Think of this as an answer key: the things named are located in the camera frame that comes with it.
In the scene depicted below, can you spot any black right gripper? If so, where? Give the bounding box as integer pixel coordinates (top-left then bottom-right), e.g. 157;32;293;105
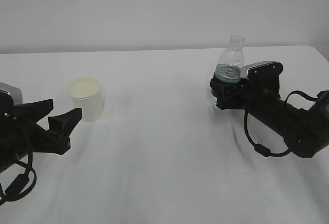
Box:
210;74;280;110

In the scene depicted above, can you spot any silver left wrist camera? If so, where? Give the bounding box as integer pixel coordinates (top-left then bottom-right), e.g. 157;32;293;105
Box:
0;82;23;105

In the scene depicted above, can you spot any white paper cup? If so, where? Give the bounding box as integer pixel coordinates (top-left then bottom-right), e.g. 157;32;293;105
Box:
67;76;104;122

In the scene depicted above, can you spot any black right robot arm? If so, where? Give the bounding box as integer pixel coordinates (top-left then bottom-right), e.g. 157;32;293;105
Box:
210;76;328;158

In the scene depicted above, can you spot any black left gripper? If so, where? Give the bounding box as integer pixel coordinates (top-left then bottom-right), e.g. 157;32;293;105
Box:
5;99;82;155

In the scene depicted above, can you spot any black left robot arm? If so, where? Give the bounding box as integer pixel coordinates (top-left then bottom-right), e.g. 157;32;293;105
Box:
1;92;82;172

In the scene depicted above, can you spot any clear water bottle green label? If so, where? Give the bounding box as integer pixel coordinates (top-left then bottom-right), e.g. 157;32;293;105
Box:
208;35;246;106

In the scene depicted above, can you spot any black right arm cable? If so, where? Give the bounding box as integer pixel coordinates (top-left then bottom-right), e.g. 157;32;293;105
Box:
243;90;322;158

